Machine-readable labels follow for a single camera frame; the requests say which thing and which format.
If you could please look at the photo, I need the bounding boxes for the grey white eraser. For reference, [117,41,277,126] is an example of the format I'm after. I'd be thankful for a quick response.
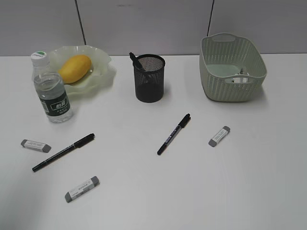
[65,176,99,203]
[21,139,51,153]
[208,126,230,147]

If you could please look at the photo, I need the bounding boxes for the black marker pen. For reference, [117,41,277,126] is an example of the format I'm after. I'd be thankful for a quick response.
[129,52,153,83]
[157,114,191,156]
[32,133,95,172]

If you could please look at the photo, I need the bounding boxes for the yellow mango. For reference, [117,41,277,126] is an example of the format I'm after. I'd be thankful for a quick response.
[58,55,92,84]

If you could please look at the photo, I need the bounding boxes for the white waste paper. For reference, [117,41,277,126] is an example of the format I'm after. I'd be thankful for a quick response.
[231,67,249,83]

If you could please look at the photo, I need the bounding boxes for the black wall cable right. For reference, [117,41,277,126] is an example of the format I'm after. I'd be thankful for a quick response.
[206,0,215,37]

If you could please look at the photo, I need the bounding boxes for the pale green woven plastic basket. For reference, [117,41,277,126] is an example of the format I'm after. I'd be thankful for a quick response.
[199,33,267,102]

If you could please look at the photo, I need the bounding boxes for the black mesh pen holder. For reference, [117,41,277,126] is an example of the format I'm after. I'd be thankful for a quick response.
[132,54,165,103]

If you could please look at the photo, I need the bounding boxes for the grey white eraser front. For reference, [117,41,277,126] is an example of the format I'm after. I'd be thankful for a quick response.
[65,176,99,203]

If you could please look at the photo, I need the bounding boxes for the clear plastic water bottle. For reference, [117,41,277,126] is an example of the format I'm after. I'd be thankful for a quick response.
[31,51,73,123]

